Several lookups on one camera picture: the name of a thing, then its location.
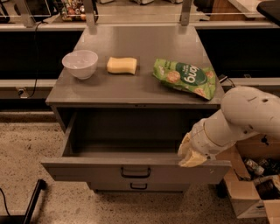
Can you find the cardboard box with trash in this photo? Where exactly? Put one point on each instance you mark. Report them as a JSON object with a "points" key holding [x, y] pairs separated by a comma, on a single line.
{"points": [[242, 193]]}

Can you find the black chair leg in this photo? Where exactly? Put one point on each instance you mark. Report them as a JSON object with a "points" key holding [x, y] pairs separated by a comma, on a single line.
{"points": [[27, 216]]}

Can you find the white bowl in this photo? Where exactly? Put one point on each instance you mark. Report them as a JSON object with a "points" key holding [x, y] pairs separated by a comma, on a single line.
{"points": [[81, 64]]}

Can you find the snack basket on shelf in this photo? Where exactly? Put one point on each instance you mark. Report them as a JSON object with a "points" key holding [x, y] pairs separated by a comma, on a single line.
{"points": [[73, 10]]}

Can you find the green chip bag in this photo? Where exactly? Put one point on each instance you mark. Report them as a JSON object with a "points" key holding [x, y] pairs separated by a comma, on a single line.
{"points": [[186, 77]]}

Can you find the grey metal drawer cabinet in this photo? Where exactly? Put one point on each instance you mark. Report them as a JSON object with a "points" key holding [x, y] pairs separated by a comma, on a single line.
{"points": [[141, 90]]}

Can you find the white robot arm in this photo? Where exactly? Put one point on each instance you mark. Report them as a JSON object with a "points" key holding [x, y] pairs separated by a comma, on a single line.
{"points": [[244, 112]]}

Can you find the grey drawer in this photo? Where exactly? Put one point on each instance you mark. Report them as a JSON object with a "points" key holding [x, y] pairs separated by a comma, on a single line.
{"points": [[137, 187], [129, 145]]}

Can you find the grey top drawer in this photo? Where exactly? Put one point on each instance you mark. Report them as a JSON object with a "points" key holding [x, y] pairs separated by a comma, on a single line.
{"points": [[129, 145]]}

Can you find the grey bottom drawer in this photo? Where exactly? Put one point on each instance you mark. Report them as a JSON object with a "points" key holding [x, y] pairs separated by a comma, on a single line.
{"points": [[137, 187]]}

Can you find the yellow sponge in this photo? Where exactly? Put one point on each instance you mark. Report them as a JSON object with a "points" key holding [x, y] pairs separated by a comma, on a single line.
{"points": [[122, 65]]}

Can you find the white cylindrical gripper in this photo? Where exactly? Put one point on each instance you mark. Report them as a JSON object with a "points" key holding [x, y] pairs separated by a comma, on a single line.
{"points": [[202, 139]]}

